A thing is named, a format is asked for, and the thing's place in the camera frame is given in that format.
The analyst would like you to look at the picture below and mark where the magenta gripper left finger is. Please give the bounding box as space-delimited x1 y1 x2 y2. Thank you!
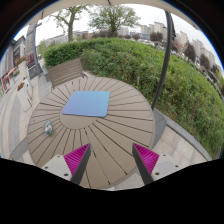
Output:
42 144 91 185

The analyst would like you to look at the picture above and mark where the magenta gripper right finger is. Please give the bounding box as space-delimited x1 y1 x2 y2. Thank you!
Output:
132 143 182 185

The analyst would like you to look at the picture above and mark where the green patterned computer mouse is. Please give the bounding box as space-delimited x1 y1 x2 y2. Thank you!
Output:
43 120 53 135

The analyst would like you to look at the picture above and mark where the blue mouse pad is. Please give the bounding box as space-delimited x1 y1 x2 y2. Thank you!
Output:
62 91 110 117

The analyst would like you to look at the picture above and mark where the green hedge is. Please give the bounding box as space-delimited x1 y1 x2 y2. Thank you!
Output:
44 38 224 157

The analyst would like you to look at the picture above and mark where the white planter box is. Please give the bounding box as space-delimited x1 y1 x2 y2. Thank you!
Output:
17 82 32 111

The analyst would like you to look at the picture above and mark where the white planter with flowers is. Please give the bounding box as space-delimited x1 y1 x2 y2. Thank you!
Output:
16 56 28 78

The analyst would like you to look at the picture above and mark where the black curved umbrella pole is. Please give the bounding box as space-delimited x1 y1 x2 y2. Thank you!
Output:
151 11 173 110

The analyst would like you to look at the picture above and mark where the grey pole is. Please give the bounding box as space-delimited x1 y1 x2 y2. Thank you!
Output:
32 22 42 77

